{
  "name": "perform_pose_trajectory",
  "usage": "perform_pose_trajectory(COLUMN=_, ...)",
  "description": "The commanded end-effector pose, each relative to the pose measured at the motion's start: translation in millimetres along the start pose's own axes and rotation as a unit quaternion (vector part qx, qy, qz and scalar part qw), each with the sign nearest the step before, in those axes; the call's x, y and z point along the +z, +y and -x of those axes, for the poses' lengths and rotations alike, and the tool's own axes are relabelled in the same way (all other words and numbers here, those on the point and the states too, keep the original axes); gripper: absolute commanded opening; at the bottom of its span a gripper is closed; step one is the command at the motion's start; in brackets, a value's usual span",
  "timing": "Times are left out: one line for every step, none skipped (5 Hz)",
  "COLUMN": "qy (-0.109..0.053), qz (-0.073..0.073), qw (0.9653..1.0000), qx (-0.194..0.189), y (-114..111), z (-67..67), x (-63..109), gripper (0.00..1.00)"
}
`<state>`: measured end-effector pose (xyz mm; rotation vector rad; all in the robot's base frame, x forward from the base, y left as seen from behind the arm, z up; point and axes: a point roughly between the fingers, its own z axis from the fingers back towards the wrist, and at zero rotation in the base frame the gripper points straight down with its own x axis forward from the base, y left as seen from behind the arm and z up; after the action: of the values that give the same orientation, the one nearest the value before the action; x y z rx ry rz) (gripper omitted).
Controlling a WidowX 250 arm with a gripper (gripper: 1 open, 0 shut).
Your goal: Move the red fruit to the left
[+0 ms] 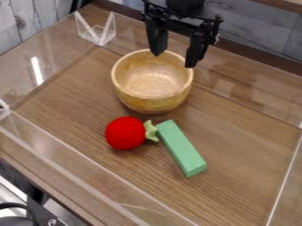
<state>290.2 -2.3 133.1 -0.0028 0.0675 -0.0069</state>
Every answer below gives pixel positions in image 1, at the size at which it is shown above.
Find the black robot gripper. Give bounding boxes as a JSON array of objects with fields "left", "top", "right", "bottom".
[{"left": 142, "top": 0, "right": 225, "bottom": 68}]

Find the red plush fruit green stem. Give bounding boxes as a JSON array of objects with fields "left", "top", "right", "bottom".
[{"left": 106, "top": 117, "right": 159, "bottom": 150}]

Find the light wooden bowl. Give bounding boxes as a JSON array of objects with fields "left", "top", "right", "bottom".
[{"left": 111, "top": 49, "right": 194, "bottom": 115}]

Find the green rectangular block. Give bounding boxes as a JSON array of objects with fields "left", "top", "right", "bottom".
[{"left": 157, "top": 120, "right": 207, "bottom": 177}]

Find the clear acrylic tray enclosure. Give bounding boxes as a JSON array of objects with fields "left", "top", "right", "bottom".
[{"left": 0, "top": 8, "right": 302, "bottom": 226}]

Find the black stand base with cable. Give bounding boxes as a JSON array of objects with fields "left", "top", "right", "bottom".
[{"left": 0, "top": 176, "right": 60, "bottom": 226}]

